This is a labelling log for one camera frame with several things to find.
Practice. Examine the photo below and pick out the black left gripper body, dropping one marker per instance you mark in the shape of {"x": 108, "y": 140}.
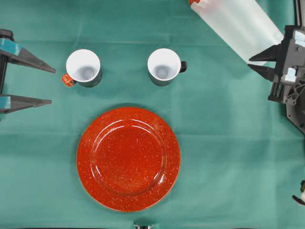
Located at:
{"x": 4, "y": 59}

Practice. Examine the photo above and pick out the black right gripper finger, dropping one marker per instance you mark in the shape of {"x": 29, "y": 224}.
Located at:
{"x": 266, "y": 72}
{"x": 271, "y": 54}

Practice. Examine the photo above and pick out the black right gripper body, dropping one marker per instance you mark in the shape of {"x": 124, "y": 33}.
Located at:
{"x": 294, "y": 99}

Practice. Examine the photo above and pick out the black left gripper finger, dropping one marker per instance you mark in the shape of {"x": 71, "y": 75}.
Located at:
{"x": 17, "y": 54}
{"x": 12, "y": 103}

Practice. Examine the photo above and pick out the translucent pitcher with red lid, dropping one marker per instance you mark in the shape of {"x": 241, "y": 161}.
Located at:
{"x": 242, "y": 24}

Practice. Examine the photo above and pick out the mug with black handle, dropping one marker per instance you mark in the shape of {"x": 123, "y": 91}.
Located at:
{"x": 164, "y": 65}

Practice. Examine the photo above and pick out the red speckled plate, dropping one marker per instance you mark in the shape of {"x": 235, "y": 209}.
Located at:
{"x": 128, "y": 159}

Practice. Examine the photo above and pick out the green tablecloth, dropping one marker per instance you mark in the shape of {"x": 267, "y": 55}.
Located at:
{"x": 241, "y": 158}

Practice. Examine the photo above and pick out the small object at table edge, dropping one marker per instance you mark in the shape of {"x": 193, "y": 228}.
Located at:
{"x": 300, "y": 200}

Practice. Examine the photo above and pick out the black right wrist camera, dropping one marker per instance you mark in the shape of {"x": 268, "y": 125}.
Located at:
{"x": 290, "y": 62}

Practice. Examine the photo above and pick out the aluminium frame rail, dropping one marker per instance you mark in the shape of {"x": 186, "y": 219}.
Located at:
{"x": 300, "y": 12}

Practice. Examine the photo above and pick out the metal camera mount bottom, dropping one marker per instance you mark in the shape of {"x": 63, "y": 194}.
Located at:
{"x": 141, "y": 226}

